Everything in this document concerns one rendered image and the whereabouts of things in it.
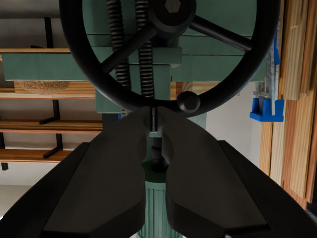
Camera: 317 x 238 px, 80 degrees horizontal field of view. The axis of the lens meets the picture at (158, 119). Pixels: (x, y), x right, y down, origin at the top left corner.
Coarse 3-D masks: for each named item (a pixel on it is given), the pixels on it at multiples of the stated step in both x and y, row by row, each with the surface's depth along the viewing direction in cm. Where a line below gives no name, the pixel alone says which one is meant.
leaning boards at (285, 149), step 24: (288, 0) 162; (312, 0) 137; (288, 24) 163; (312, 24) 138; (288, 48) 160; (312, 48) 144; (288, 72) 161; (312, 72) 151; (288, 96) 162; (312, 96) 152; (288, 120) 189; (312, 120) 155; (264, 144) 233; (288, 144) 190; (312, 144) 158; (264, 168) 235; (288, 168) 192; (312, 168) 159; (288, 192) 197; (312, 192) 162
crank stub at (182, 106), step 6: (180, 96) 22; (186, 96) 21; (192, 96) 21; (198, 96) 21; (180, 102) 21; (186, 102) 21; (192, 102) 21; (198, 102) 21; (180, 108) 22; (186, 108) 21; (192, 108) 21
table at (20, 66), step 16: (96, 48) 33; (112, 48) 34; (160, 48) 34; (176, 48) 34; (16, 64) 43; (32, 64) 43; (48, 64) 43; (64, 64) 43; (160, 64) 35; (176, 64) 35; (192, 64) 44; (208, 64) 44; (224, 64) 44; (16, 80) 44; (32, 80) 44; (48, 80) 44; (64, 80) 44; (80, 80) 44; (176, 80) 44; (192, 80) 44; (208, 80) 44; (256, 80) 45
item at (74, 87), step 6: (18, 84) 58; (72, 84) 59; (78, 84) 59; (84, 84) 59; (90, 84) 59; (18, 90) 59; (24, 90) 59; (66, 90) 59; (72, 90) 59; (78, 90) 59; (84, 90) 59; (90, 90) 59
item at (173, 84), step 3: (171, 84) 53; (174, 84) 53; (171, 87) 53; (174, 87) 53; (171, 90) 53; (174, 90) 53; (171, 93) 53; (174, 93) 53; (171, 96) 54; (174, 96) 54; (171, 99) 54; (174, 99) 54
